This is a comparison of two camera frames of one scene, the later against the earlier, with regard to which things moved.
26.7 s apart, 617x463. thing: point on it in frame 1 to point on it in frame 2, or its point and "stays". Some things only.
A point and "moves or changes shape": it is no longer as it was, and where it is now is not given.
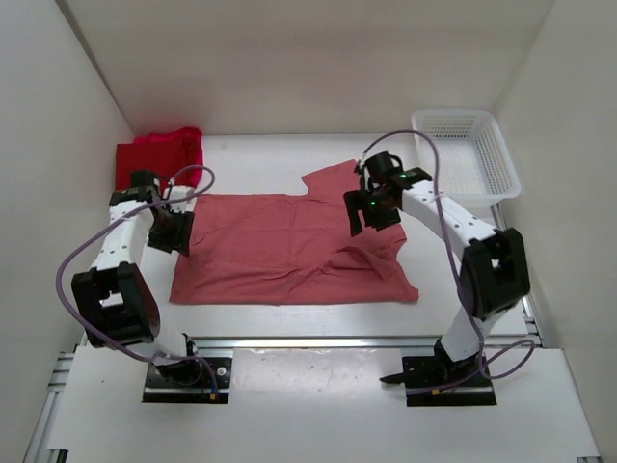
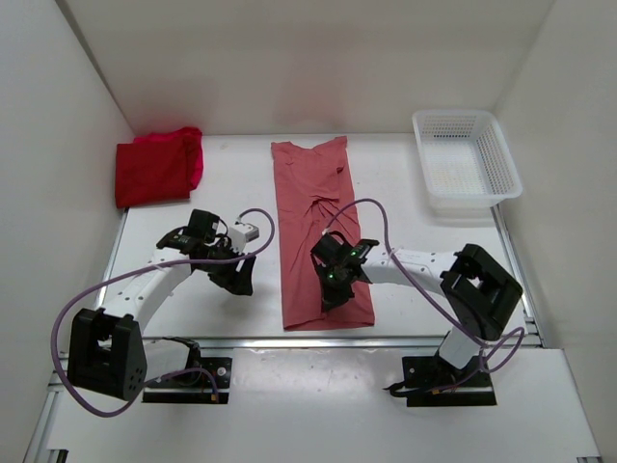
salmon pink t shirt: [292, 249] moves or changes shape
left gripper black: [179, 240] to [240, 283]
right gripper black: [362, 210] to [333, 293]
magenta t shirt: [192, 141] stays
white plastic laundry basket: [475, 163] stays
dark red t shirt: [168, 159] stays
